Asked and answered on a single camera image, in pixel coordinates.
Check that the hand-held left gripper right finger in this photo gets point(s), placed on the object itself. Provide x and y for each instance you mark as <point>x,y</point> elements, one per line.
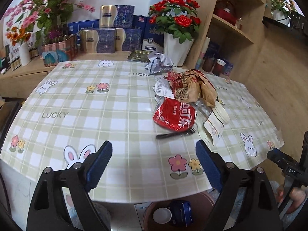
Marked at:
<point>208,166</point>

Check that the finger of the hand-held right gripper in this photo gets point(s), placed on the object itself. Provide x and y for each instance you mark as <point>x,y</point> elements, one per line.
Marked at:
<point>280,157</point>

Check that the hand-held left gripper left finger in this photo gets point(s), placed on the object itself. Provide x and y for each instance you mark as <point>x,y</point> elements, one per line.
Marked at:
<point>99,166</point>

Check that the brown round bin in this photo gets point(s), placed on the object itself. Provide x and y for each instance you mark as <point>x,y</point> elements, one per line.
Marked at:
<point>207,202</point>

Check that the white birthday tableware card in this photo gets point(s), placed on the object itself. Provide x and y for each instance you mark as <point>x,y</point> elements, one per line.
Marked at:
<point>214,127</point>

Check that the black plastic fork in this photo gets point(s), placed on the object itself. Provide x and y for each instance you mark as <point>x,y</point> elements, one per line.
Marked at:
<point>173,134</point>

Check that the crushed red can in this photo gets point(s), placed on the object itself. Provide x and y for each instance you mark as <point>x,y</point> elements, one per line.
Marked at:
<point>173,115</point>

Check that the brown paper takeaway bag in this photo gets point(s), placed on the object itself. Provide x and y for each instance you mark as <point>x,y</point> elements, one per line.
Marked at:
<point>197,86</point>

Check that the silver wrapper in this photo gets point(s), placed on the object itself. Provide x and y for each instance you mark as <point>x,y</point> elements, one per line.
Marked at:
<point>157,62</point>

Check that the person's right hand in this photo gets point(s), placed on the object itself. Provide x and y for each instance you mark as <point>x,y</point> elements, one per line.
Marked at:
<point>298,197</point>

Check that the small blue carton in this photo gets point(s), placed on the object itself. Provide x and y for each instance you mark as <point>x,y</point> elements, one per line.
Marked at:
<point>180,213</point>

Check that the white carton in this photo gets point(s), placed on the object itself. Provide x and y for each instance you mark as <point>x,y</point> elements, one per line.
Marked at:
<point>139,211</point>

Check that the checked rabbit print tablecloth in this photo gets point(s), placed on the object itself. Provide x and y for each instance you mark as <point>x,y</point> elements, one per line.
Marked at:
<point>115,101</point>

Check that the white cup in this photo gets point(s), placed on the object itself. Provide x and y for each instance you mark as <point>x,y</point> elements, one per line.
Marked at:
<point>161,215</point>

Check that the red brown jar white lid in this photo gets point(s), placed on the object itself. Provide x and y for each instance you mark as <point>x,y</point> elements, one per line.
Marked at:
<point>218,68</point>

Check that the small blue box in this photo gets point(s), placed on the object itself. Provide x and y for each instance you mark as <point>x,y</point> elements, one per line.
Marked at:
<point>228,68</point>

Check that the brown glass jar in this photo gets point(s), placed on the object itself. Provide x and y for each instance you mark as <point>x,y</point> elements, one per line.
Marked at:
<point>208,65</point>

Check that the black furniture piece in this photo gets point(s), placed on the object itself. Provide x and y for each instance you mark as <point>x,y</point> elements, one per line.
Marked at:
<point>8,115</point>

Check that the gold tray of vials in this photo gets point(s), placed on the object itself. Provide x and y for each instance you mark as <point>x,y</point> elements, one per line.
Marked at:
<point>138,55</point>

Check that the dark blue printed box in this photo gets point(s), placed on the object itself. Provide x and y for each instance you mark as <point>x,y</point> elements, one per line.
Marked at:
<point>213,49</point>

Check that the white angular flower pot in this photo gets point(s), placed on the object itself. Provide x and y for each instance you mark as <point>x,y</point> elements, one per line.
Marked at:
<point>176,51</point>

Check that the corrugated painted planter box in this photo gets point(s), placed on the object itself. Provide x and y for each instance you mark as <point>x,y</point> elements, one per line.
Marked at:
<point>57,53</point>

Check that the gold blue gift box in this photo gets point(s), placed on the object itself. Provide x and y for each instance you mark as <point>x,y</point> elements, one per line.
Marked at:
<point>101,41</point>
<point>122,15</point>
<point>131,39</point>

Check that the row of small amber bottles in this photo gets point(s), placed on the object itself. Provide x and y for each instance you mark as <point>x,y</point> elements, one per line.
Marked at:
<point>15,62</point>

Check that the white ribbed vase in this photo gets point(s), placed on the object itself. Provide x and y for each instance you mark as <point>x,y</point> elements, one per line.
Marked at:
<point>24,54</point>

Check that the blue white emblem box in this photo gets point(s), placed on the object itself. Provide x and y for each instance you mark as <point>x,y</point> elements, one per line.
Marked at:
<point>152,41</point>

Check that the small purple flowers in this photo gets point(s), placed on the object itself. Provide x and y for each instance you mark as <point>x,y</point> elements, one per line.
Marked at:
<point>55,34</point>

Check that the small glass bottle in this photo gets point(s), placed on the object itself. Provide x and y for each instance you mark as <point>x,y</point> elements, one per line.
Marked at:
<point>238,24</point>

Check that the white green printed box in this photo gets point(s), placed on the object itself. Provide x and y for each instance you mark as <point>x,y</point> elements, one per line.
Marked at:
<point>33,42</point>

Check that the flat blue box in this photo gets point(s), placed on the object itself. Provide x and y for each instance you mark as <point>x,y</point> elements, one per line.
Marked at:
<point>81,26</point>

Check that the dark blue box red logo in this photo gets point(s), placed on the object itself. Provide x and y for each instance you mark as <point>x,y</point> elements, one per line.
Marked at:
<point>139,22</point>

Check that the pink flowers in white pot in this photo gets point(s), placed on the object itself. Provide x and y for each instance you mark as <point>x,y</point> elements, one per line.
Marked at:
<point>281,7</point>

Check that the red artificial roses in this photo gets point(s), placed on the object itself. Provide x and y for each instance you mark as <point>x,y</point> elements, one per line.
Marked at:
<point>175,16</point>

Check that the red teapot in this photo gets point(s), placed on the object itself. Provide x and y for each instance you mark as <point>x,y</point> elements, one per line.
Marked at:
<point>225,13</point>

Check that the orange artificial flowers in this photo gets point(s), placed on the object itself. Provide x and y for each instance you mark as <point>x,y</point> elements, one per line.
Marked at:
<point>16,35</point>

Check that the wooden shelf unit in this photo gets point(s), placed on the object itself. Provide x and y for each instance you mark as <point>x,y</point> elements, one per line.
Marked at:
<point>204,4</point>

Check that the pink artificial flower plant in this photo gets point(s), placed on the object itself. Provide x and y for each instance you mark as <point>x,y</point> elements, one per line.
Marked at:
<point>50,7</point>

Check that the black wall shelf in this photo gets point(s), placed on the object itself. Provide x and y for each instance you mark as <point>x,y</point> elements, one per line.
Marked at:
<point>272,21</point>

